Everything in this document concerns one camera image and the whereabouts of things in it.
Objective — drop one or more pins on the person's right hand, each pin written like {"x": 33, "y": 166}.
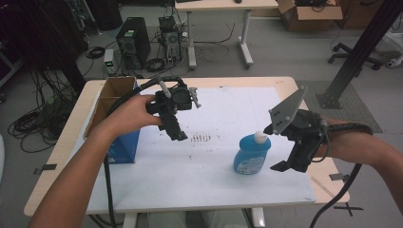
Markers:
{"x": 335, "y": 144}

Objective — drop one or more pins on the white background desk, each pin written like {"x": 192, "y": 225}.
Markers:
{"x": 221, "y": 4}

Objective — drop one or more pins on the black computer tower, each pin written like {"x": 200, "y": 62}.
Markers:
{"x": 134, "y": 41}

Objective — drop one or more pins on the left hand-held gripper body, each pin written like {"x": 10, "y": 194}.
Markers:
{"x": 177, "y": 98}

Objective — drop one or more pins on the blue cardboard box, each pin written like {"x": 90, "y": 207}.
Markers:
{"x": 125, "y": 148}

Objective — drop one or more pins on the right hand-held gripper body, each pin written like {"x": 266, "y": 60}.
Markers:
{"x": 304, "y": 126}

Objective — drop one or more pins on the black tape strip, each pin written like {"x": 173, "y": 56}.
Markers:
{"x": 46, "y": 168}
{"x": 338, "y": 177}

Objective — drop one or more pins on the person's left hand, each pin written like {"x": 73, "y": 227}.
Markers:
{"x": 133, "y": 115}

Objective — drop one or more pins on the open grey computer tower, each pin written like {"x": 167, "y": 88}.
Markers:
{"x": 171, "y": 39}

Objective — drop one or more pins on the black office chair base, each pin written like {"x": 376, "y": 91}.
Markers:
{"x": 343, "y": 50}

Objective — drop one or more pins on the black tape cross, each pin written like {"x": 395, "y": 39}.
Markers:
{"x": 348, "y": 208}

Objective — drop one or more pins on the blue bottle with white cap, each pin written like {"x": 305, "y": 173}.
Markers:
{"x": 252, "y": 156}

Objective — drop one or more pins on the white table leg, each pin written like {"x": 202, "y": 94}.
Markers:
{"x": 258, "y": 218}
{"x": 130, "y": 220}

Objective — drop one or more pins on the dark curtain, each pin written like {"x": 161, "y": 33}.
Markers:
{"x": 41, "y": 31}

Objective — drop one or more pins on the black metal post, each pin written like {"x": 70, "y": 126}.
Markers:
{"x": 361, "y": 47}

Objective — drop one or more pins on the brown cardboard box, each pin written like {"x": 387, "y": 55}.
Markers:
{"x": 310, "y": 17}

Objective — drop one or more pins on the white table mat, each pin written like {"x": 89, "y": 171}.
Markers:
{"x": 206, "y": 177}

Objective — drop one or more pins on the small white device green display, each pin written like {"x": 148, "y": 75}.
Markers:
{"x": 108, "y": 61}

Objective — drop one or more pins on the dark floor mat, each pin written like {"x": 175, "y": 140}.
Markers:
{"x": 358, "y": 114}

